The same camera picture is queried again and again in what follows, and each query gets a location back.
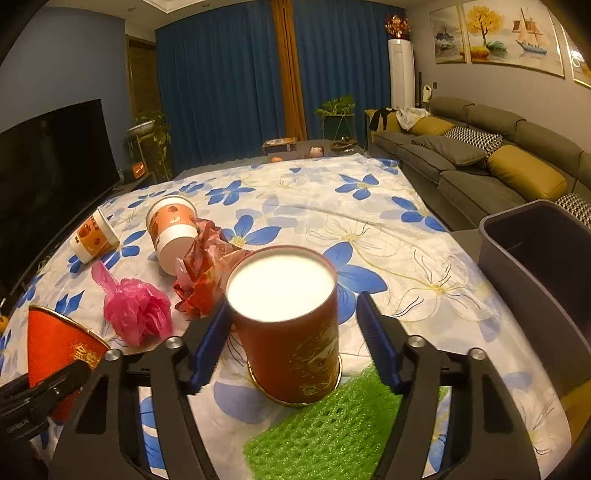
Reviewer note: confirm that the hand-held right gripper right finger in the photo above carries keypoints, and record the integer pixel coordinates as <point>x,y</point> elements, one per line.
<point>378,341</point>

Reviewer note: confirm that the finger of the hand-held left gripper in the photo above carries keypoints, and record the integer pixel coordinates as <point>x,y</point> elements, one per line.
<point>55,385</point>

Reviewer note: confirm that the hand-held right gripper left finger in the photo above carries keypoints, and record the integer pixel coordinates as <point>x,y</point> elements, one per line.
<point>210,346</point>

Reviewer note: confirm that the red gold-printed container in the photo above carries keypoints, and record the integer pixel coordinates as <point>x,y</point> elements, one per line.
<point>55,346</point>

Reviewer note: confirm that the red plastic wrapper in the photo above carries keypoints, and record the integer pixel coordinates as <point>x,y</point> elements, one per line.
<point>203,281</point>

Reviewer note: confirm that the red can white lid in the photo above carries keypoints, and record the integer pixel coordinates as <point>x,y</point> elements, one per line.
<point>286,332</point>

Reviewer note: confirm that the pink plastic bag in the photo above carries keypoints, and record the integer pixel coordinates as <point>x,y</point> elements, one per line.
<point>134,304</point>

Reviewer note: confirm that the green foam net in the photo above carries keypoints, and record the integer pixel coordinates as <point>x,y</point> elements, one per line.
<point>323,429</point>

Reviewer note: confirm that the orange print paper cup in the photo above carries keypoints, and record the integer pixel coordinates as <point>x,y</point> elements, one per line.
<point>92,235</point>
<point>173,230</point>

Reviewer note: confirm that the grey plastic bin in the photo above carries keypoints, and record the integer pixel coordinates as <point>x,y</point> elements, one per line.
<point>531,286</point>

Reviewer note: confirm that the grey sofa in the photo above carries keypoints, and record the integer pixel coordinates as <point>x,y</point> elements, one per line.
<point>475,184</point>

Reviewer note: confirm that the small orange device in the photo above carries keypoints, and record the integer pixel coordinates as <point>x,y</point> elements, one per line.
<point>137,170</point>

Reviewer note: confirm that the dark tea tray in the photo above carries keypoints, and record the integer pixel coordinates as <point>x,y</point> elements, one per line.
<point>341,145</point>

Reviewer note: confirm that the small pink ornament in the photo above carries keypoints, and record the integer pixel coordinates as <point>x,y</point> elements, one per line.
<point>316,151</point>

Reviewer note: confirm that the black television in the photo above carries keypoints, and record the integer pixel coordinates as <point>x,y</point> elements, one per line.
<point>46,184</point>

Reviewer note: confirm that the grey pillow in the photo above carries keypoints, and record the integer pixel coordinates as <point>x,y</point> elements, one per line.
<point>445,150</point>

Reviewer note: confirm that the dark coffee table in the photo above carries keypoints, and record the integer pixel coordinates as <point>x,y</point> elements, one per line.
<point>302,147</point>

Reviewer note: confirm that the large yellow cushion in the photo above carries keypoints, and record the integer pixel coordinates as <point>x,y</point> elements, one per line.
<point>577,408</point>

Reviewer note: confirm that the tall plant stand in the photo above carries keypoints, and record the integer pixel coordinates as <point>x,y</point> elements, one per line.
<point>138,147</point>

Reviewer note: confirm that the flat printed box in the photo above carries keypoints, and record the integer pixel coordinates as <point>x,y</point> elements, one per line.
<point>279,145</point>

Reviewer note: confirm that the small yellow pillow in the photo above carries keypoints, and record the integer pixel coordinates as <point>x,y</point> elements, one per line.
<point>431,125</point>

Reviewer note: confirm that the black garment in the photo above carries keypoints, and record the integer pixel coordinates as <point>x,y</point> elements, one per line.
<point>381,117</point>

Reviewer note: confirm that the black white patterned pillow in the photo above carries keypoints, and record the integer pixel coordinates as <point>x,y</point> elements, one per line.
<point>473,138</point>
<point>575,204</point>

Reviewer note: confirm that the trailing potted plant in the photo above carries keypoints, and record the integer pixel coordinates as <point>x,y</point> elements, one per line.
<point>154,124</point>

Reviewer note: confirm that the white garment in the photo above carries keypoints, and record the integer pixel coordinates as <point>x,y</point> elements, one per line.
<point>411,115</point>

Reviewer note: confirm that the leafy potted plant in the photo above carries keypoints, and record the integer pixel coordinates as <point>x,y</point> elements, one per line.
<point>336,105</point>

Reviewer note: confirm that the blue curtain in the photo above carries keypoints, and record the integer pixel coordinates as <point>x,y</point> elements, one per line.
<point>221,83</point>
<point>346,55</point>

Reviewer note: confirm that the white standing air conditioner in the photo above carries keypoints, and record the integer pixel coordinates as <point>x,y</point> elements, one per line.
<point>400,74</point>

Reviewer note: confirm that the wooden door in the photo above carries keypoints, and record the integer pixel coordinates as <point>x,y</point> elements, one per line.
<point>143,78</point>

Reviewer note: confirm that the orange curtain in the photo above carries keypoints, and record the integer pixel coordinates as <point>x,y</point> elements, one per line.
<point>290,69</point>

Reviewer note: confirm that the red gold flower ornament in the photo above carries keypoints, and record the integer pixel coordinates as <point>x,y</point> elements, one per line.
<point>398,26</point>

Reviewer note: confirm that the small landscape painting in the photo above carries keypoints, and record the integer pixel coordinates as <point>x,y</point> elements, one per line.
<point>448,32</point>

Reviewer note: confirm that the sailboat and tree painting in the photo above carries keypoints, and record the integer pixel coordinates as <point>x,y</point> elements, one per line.
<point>508,32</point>

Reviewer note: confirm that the purple abstract painting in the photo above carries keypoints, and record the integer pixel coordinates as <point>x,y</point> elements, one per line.
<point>579,60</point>

